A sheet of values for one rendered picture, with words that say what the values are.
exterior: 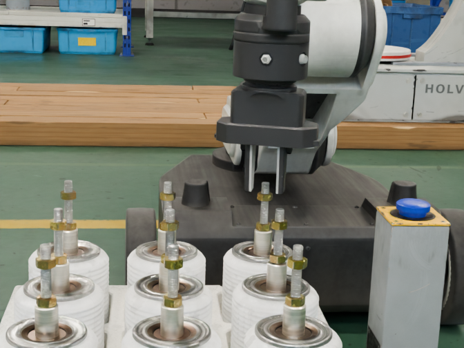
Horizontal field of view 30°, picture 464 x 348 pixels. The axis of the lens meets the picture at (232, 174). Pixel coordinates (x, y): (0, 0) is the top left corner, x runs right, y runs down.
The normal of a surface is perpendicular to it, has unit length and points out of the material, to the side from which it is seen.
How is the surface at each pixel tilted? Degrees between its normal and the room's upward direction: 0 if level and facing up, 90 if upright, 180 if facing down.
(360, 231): 46
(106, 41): 92
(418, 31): 92
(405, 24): 92
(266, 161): 137
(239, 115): 90
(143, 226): 31
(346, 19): 75
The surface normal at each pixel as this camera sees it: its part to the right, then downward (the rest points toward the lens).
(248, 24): -0.65, 0.17
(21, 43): 0.11, 0.29
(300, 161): 0.05, 0.87
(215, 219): 0.11, -0.51
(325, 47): 0.10, 0.51
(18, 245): 0.04, -0.97
